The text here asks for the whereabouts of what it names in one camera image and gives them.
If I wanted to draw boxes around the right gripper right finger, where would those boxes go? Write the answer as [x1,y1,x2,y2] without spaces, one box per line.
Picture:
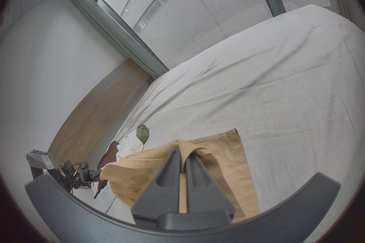
[182,152,236,219]

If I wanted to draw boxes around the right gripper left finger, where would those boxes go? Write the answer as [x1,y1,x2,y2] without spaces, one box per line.
[131,147,183,221]

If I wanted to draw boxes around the tan shorts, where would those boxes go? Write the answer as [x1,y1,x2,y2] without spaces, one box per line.
[100,128,260,222]

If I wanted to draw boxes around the bed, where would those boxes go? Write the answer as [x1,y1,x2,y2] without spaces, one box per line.
[47,4,365,225]

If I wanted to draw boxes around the brown garment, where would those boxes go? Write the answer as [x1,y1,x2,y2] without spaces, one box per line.
[94,141,120,200]

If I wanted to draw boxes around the white garment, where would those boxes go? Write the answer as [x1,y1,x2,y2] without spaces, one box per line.
[115,129,144,161]

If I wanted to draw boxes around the olive green garment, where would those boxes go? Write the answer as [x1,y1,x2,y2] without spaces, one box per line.
[136,124,150,144]

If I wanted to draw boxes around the window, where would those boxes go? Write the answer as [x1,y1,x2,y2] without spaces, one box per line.
[78,0,332,71]

